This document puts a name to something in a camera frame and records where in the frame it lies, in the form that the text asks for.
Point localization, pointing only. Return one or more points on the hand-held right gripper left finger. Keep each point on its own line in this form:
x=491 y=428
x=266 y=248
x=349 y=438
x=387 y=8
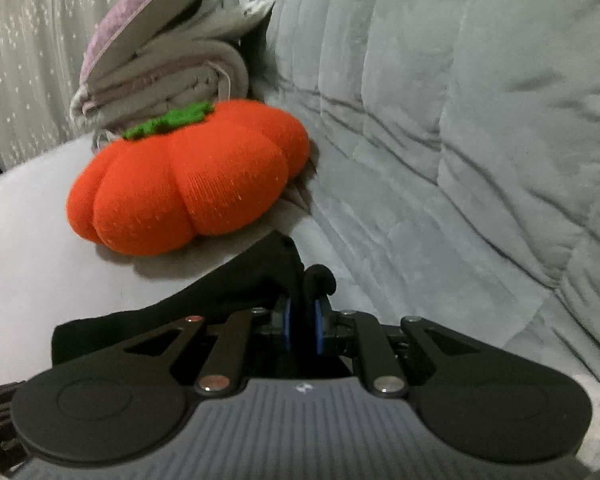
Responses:
x=286 y=330

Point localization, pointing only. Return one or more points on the black knit garment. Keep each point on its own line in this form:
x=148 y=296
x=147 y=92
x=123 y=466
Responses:
x=230 y=285

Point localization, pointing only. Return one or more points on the grey star-patterned curtain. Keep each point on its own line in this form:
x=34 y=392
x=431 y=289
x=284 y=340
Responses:
x=30 y=35

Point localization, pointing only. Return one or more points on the grey quilted blanket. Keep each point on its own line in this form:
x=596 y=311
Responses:
x=455 y=135

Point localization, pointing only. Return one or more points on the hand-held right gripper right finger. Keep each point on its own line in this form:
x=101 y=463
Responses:
x=321 y=332

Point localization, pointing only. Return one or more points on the purple pillow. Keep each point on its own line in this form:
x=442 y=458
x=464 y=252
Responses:
x=130 y=15

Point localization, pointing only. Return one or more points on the orange pumpkin cushion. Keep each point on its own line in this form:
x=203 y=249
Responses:
x=190 y=185

